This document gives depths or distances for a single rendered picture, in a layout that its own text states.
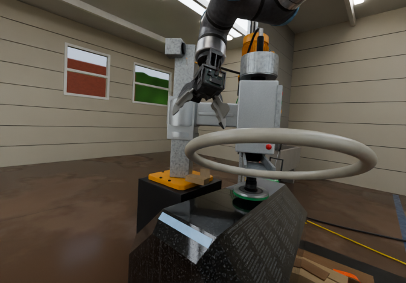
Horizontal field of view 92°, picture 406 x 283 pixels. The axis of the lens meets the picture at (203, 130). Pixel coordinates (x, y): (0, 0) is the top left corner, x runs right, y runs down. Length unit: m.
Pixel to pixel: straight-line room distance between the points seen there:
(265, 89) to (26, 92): 6.15
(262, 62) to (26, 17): 6.45
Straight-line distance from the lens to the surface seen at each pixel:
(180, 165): 1.94
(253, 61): 1.19
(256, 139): 0.38
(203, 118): 1.85
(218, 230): 0.96
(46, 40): 6.98
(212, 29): 0.64
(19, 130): 6.67
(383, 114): 6.00
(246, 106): 1.16
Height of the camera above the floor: 1.33
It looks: 3 degrees down
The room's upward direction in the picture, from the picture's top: 3 degrees clockwise
